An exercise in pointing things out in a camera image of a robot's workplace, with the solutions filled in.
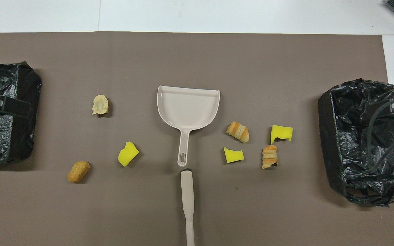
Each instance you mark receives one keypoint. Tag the notched yellow sponge piece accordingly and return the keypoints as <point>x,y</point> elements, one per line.
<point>281,132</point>

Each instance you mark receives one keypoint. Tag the pale toy croissant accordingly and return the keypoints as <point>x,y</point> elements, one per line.
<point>100,105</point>

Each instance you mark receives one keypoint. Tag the beige hand brush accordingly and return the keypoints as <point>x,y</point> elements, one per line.
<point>187,191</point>

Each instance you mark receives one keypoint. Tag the beige plastic dustpan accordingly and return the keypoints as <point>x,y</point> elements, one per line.
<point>188,106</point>

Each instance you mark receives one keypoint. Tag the brown table mat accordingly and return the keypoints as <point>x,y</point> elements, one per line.
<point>183,212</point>

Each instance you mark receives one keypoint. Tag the orange striped toy croissant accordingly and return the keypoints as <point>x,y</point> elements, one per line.
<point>270,156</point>
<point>238,132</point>

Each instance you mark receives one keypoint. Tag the brown toy bread roll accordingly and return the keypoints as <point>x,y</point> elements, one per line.
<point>78,172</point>

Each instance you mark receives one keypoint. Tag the small yellow sponge piece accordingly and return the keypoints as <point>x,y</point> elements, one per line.
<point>234,155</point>

